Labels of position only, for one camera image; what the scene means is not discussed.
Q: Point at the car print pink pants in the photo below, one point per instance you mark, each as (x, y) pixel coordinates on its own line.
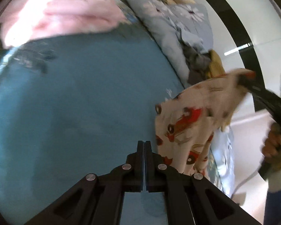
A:
(185, 125)

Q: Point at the pink fluffy folded garment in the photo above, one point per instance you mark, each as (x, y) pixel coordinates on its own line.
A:
(27, 20)

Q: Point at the dark grey garment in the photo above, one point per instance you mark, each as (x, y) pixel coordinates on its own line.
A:
(197, 63)

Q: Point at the grey floral duvet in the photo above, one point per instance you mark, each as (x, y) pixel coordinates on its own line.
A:
(170, 27)

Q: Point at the white black wardrobe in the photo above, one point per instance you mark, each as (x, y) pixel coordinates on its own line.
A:
(247, 34)

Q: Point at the blue floral bed blanket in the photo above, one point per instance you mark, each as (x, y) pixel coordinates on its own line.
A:
(76, 104)

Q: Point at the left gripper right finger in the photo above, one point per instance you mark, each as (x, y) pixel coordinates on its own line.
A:
(190, 199)

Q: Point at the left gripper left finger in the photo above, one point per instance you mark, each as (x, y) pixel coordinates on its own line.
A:
(96, 199)

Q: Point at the mustard knit garment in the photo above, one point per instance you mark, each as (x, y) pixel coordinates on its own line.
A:
(215, 68)

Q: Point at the person right hand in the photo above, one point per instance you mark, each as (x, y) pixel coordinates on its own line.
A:
(271, 149)

